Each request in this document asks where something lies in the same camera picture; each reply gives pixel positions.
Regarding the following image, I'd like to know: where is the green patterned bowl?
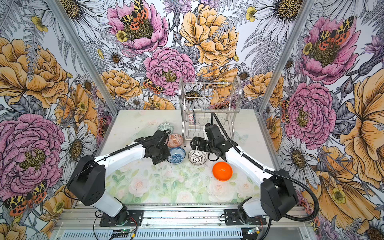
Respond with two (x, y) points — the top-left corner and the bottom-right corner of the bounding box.
(157, 122), (174, 134)

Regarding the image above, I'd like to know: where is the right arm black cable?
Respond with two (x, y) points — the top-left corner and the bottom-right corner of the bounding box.
(210, 112), (320, 223)

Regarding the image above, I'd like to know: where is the silver wire dish rack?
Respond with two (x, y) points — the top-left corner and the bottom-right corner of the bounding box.
(179, 76), (242, 141)

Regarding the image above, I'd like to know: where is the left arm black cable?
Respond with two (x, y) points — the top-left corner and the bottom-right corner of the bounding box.
(64, 133), (169, 208)

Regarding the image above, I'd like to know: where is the left aluminium corner post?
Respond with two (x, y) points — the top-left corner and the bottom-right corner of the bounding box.
(47, 1), (119, 117)

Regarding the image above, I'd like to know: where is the dark blue patterned bowl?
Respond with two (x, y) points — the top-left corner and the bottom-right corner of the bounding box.
(187, 113), (196, 125)

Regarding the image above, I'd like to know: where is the aluminium corner post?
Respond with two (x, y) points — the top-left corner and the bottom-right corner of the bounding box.
(47, 1), (119, 117)
(257, 0), (319, 114)

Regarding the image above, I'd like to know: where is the right aluminium corner post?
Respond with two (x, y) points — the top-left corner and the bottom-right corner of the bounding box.
(257, 0), (319, 114)

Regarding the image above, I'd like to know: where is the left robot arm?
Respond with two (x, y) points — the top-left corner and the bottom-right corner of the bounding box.
(66, 130), (171, 226)

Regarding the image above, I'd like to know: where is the white black lattice bowl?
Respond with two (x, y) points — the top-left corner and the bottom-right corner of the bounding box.
(188, 150), (208, 166)

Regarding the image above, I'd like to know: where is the blue floral bowl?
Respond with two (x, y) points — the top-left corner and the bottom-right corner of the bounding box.
(168, 147), (186, 164)

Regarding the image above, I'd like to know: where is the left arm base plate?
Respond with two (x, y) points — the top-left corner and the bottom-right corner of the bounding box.
(99, 210), (144, 227)

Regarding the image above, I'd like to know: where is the green circuit board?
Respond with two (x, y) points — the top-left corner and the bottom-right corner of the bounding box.
(247, 227), (260, 235)

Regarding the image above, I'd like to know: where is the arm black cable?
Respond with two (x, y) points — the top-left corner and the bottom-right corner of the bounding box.
(210, 112), (320, 223)
(64, 133), (169, 208)

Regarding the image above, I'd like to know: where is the aluminium front rail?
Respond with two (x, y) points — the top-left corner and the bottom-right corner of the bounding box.
(51, 204), (316, 240)

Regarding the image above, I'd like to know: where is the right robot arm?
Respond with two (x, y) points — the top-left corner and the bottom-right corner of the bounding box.
(190, 124), (300, 223)

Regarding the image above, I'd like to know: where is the orange plastic bowl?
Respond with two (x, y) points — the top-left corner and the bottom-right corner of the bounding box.
(212, 162), (233, 182)

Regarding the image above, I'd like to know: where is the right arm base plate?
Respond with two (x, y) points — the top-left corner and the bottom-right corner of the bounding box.
(221, 209), (267, 226)

